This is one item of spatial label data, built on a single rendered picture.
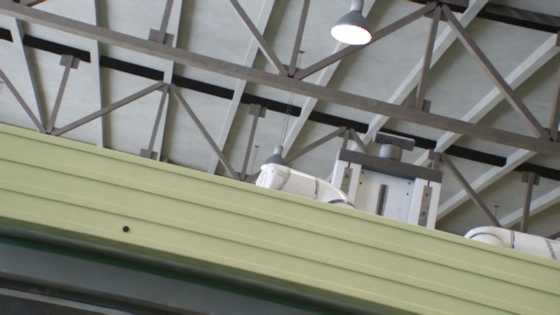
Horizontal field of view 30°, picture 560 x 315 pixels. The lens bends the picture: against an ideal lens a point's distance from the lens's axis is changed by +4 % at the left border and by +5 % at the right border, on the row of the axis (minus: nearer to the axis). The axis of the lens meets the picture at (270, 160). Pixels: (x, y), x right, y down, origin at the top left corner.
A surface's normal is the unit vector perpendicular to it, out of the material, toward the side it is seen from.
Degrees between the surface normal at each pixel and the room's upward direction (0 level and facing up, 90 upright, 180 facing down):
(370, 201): 90
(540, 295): 90
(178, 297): 90
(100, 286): 90
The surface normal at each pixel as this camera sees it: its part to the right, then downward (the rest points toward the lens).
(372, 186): 0.10, -0.29
